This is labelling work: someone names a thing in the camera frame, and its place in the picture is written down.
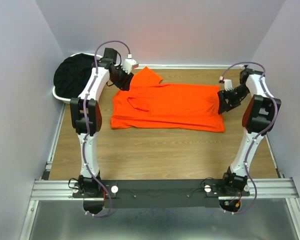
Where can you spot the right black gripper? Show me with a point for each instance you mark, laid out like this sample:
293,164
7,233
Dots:
222,106

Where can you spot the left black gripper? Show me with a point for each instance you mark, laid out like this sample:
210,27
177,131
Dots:
125,83

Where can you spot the orange t-shirt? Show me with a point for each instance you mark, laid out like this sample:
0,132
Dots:
151,104

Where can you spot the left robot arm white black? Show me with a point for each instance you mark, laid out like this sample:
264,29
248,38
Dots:
86,115

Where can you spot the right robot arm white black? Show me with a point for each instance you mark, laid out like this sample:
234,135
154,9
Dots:
258,119

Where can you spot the white laundry basket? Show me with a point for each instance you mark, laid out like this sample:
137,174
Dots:
60,96

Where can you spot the black garment in basket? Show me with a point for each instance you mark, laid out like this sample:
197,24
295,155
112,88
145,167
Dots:
72,75

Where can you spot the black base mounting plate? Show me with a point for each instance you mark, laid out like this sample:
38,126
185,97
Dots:
148,194

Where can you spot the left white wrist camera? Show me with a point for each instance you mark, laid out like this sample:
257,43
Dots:
129,64

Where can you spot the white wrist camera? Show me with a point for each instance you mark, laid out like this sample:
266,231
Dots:
227,83
129,64

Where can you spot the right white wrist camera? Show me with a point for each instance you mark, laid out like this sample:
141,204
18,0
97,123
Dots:
227,83

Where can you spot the aluminium rail frame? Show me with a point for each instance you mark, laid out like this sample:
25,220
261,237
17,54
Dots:
139,154

